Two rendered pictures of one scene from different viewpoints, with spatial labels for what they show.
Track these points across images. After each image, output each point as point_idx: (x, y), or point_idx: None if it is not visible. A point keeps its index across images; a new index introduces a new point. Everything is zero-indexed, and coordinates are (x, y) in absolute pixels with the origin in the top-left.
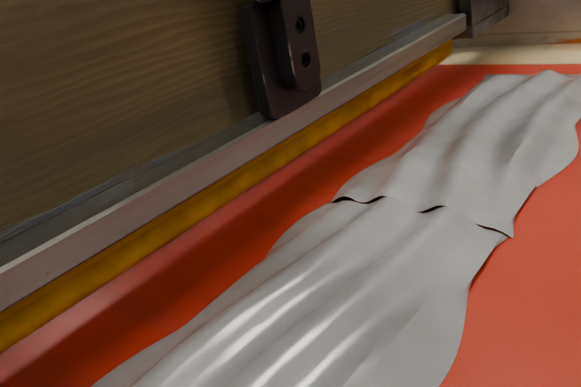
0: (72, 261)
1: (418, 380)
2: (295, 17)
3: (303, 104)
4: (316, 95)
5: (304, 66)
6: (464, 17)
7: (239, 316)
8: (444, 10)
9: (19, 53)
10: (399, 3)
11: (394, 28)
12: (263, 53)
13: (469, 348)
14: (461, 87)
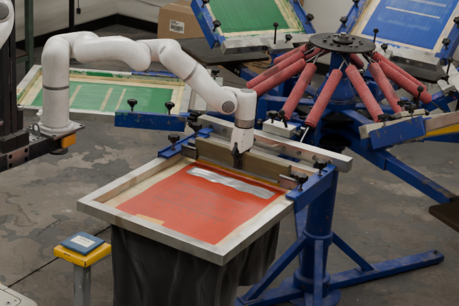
0: (214, 163)
1: (210, 179)
2: (235, 161)
3: (237, 169)
4: (239, 169)
5: (235, 165)
6: (276, 182)
7: (215, 173)
8: (279, 179)
9: (220, 151)
10: (265, 171)
11: (263, 173)
12: (233, 162)
13: (212, 182)
14: (270, 190)
